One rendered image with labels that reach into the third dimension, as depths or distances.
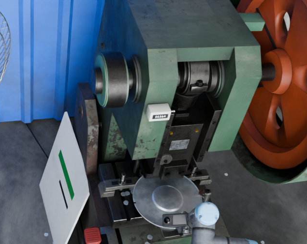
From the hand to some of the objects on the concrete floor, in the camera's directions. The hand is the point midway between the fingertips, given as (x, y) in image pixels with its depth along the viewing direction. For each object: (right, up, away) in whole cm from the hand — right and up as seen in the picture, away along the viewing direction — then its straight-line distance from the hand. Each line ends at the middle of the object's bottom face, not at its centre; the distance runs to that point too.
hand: (178, 227), depth 188 cm
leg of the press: (-50, -28, +74) cm, 93 cm away
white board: (-62, -13, +85) cm, 106 cm away
